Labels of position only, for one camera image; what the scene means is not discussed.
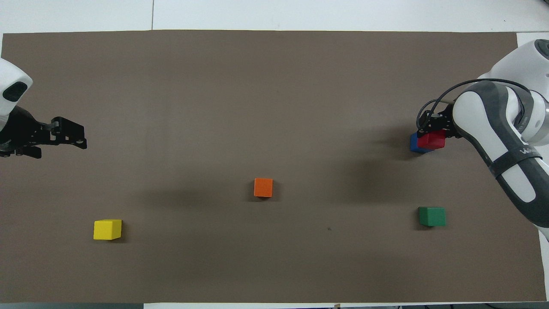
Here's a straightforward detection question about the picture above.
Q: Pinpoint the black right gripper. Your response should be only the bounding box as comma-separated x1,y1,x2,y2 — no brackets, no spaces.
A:
417,105,462,139

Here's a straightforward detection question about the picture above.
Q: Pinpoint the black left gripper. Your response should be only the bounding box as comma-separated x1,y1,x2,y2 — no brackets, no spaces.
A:
0,107,87,159

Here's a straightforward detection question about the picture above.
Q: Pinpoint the red wooden block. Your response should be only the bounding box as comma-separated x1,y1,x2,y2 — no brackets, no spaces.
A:
417,130,447,150

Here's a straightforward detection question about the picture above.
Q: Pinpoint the blue wooden block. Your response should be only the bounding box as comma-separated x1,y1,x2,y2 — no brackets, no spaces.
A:
410,132,434,154

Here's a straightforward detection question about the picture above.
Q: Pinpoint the green wooden block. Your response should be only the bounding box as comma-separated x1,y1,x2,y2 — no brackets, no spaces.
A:
419,207,446,227

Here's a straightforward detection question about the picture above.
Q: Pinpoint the yellow wooden block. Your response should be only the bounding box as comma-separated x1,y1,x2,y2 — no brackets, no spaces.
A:
93,219,122,240

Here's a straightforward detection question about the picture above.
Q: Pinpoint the orange wooden block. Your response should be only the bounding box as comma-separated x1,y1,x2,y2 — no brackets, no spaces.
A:
253,178,274,198

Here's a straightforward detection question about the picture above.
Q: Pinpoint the brown table mat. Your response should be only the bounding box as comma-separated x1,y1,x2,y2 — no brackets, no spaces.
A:
0,30,547,303

